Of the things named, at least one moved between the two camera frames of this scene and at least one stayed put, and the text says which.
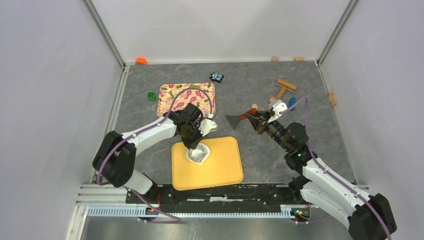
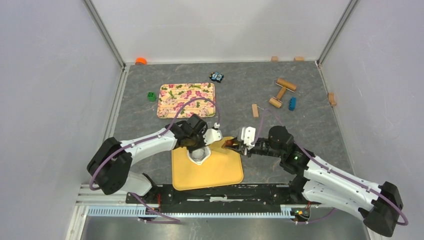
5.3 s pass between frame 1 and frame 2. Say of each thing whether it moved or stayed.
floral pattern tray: stayed
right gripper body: moved
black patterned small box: stayed
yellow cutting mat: stayed
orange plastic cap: stayed
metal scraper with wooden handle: moved
